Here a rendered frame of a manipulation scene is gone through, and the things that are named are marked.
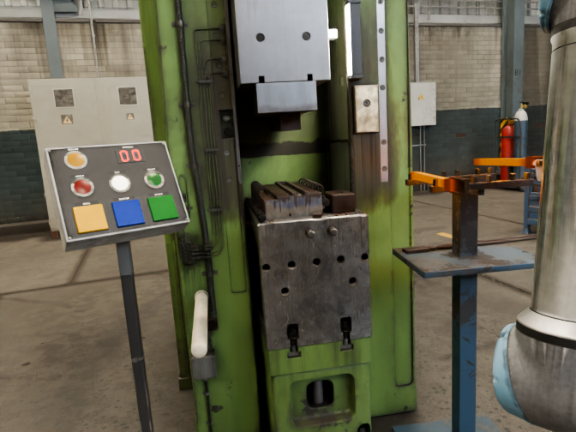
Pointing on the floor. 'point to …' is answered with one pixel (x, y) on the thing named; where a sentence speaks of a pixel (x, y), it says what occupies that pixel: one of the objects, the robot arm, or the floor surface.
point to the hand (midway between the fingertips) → (539, 160)
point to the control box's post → (135, 333)
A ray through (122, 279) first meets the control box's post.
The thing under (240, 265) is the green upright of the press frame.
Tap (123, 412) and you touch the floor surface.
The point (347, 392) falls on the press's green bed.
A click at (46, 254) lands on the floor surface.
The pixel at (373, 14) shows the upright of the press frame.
